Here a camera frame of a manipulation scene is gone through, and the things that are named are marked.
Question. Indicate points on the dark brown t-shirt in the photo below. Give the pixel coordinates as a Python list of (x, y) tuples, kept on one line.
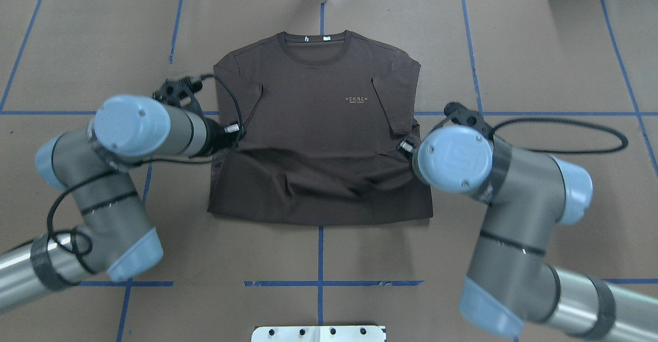
[(323, 119)]

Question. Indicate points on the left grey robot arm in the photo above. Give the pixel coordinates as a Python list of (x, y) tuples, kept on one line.
[(98, 224)]

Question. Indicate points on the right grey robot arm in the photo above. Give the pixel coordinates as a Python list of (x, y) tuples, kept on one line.
[(527, 192)]

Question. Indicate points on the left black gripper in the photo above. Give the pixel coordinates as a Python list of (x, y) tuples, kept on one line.
[(217, 137)]

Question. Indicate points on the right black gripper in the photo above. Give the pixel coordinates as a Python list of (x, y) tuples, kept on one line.
[(406, 146)]

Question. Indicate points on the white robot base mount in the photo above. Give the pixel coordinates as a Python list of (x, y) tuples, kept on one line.
[(320, 333)]

